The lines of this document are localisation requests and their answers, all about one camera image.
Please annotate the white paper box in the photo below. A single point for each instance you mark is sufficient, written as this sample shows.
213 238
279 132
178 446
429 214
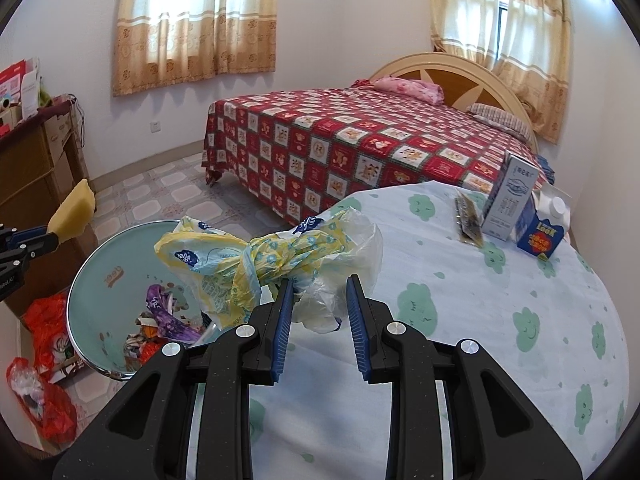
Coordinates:
31 90

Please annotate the red orange foil wrapper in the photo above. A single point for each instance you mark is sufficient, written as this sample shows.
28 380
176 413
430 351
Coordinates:
151 352

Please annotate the tall white blue carton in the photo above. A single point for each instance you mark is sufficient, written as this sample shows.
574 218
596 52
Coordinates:
510 200

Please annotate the small blue gable carton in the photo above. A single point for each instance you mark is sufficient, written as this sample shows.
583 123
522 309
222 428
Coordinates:
542 240

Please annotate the large purple foil wrapper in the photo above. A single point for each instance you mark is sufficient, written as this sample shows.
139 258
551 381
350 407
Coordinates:
172 320

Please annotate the yellow blue printed plastic bag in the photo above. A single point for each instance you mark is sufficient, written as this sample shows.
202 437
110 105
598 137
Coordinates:
225 255

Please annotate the narrow beige patterned curtain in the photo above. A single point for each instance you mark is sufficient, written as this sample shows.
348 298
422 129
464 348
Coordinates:
465 5

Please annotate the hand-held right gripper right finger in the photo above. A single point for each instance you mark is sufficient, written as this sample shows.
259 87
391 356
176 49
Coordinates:
357 330

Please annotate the long beige patterned curtain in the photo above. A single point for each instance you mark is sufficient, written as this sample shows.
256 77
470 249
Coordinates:
537 55

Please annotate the brown wooden cabinet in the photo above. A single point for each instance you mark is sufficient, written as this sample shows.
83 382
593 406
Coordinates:
35 170

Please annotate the bed with red quilt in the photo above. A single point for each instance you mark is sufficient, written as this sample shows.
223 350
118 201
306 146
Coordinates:
360 155

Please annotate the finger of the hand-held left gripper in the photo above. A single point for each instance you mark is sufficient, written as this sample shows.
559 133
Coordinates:
35 247
30 235

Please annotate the teal metal rimmed bin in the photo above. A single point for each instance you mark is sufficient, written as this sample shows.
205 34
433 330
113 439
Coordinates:
110 270

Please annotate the beige wooden bed headboard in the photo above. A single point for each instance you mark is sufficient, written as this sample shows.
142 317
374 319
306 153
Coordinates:
450 70

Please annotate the stack of blue cloths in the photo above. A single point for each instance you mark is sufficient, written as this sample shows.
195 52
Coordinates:
547 170

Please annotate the dark flat snack packet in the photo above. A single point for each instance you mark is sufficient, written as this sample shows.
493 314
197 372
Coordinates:
469 220

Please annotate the yellow sponge piece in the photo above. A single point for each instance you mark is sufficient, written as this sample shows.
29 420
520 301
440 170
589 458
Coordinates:
72 210

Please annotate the red floor bag with clear plastic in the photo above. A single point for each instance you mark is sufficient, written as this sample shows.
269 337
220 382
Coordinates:
55 410

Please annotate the pink floral pillow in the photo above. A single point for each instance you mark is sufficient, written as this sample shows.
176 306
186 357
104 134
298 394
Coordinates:
410 90

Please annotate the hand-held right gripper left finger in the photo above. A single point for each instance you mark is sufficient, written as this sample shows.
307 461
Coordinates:
282 330

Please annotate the wide beige patterned curtain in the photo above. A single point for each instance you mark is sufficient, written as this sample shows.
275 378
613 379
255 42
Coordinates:
195 30

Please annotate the green cloth item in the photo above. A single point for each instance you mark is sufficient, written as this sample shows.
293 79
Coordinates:
45 96

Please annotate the red white box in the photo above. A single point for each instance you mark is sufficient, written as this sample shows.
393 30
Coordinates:
11 87

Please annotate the striped pillow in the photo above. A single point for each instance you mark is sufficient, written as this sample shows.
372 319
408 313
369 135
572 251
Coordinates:
500 120

